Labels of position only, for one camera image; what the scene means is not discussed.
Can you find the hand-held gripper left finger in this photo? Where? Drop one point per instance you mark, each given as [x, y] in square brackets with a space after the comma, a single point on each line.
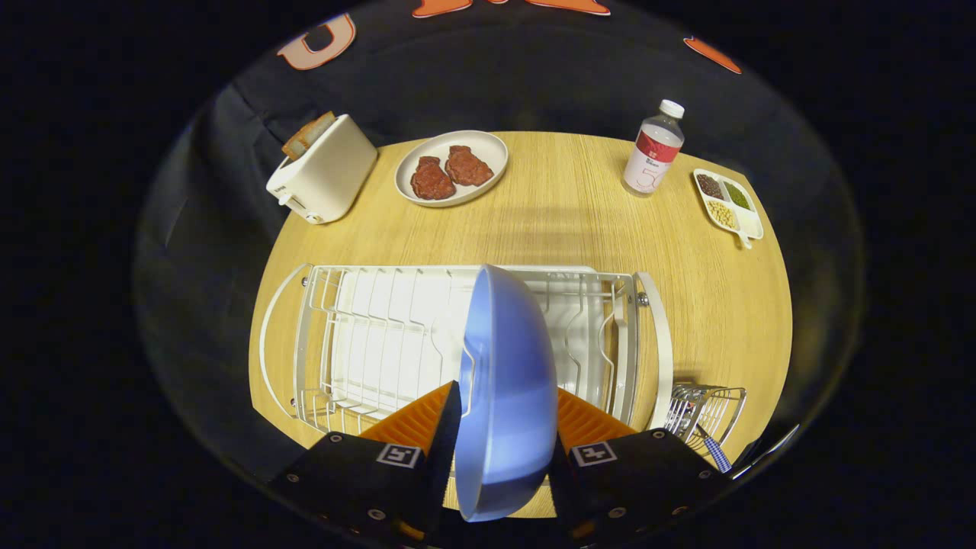
[446, 450]

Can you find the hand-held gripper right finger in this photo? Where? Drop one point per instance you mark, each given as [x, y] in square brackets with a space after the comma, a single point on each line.
[640, 480]

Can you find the blue plate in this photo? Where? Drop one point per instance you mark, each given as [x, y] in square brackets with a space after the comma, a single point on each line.
[507, 396]

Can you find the beige oval plate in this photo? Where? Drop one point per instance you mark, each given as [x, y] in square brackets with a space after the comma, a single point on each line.
[438, 143]

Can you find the brown meat piece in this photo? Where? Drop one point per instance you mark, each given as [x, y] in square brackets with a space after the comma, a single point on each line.
[432, 181]
[467, 166]

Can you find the pile of yellow beans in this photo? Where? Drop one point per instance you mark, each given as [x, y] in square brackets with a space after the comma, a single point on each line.
[723, 215]

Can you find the white divided snack tray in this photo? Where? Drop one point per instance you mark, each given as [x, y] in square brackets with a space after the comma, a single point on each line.
[751, 223]

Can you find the white toaster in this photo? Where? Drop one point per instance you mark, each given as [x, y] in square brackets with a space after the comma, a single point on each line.
[328, 175]

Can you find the pile of green beans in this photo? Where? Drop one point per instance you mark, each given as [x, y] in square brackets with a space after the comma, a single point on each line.
[736, 195]

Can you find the pile of dark beans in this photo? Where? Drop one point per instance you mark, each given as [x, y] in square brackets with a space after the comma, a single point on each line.
[710, 186]

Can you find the clear bottle with red label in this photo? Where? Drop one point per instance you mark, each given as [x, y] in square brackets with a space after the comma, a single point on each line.
[652, 152]

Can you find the toasted bread slice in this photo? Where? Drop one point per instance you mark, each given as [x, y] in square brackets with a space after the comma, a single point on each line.
[309, 137]

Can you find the black backdrop cloth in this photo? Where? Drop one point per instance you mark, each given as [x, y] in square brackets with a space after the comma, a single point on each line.
[534, 76]

